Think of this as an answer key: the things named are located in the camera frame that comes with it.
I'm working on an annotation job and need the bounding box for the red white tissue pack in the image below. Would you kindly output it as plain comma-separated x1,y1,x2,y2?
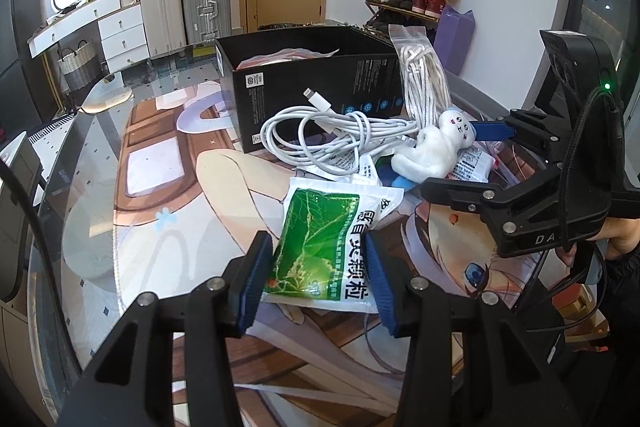
447,144,495,183

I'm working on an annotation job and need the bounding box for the white plush doll keychain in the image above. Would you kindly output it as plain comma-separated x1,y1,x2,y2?
390,108,476,184

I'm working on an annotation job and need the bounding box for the bagged white rope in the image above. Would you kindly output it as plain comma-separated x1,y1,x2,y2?
388,25,452,129

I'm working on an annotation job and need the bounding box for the white charging cable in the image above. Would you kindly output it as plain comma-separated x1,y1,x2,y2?
259,86,426,180

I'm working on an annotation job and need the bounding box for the green medicine sachet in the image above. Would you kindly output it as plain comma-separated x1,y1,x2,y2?
262,178,404,314

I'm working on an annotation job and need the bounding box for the person's right hand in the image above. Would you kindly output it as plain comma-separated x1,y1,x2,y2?
556,215,640,266

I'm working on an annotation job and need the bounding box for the purple bag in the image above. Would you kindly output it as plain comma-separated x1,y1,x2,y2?
434,5,475,76

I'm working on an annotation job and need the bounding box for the anime print desk mat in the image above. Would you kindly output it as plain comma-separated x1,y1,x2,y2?
101,82,565,426

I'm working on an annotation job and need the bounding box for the grey side cabinet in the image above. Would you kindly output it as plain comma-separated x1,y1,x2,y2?
0,131,42,303

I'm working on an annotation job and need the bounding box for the black cardboard box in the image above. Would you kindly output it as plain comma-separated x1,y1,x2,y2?
216,26,404,153

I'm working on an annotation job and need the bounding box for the woven laundry basket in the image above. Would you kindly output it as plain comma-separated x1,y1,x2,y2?
58,40,103,91

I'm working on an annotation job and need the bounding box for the silver suitcase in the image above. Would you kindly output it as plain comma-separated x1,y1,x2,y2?
182,0,232,46

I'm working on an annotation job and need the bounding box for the white dresser with drawers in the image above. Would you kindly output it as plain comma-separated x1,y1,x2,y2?
27,0,151,76

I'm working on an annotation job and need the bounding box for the white suitcase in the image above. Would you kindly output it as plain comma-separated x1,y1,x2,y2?
140,0,188,58

